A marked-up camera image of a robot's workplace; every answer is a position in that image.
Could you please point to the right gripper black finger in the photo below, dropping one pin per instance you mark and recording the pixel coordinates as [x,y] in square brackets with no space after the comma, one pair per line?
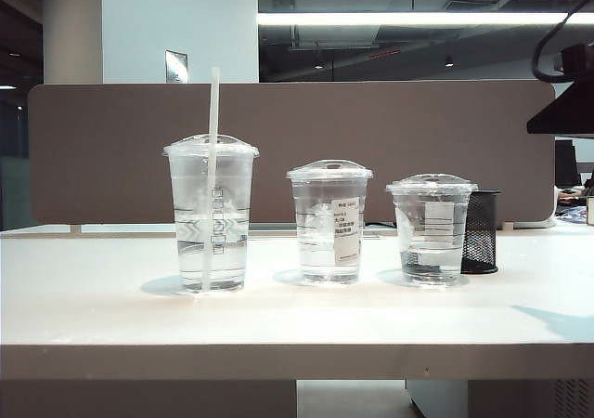
[568,113]

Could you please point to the black mesh pen holder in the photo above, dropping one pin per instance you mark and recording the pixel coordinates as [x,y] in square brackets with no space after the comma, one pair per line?
[482,232]

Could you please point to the white paper straw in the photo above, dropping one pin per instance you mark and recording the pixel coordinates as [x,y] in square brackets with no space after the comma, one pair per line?
[214,111]

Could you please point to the seated background person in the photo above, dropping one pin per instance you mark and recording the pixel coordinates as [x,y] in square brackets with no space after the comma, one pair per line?
[588,186]

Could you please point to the silver wall plaque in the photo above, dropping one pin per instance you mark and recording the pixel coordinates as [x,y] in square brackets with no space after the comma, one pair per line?
[176,67]

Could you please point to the black computer monitor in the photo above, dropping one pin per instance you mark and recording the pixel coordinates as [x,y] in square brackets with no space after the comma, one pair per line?
[566,162]

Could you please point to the medium clear cup printed label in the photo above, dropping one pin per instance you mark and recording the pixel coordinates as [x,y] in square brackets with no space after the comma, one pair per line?
[320,260]

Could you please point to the small clear lidded plastic cup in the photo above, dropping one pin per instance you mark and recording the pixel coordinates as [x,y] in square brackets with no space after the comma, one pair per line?
[429,265]

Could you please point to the grey under-desk cabinet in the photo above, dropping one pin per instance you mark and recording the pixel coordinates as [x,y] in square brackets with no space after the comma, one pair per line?
[510,399]

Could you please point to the cardboard box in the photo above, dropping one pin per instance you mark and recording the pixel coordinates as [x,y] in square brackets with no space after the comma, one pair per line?
[590,211]

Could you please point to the long ceiling light strip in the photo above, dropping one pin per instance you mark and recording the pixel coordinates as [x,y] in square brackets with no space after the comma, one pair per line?
[394,19]

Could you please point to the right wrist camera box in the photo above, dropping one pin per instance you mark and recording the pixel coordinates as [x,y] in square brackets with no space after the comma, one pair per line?
[574,59]

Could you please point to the large clear lidded plastic cup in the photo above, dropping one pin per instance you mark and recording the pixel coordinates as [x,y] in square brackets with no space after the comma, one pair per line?
[227,251]

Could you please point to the brown desk partition panel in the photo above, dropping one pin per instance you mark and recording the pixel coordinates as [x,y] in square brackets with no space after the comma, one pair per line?
[116,158]

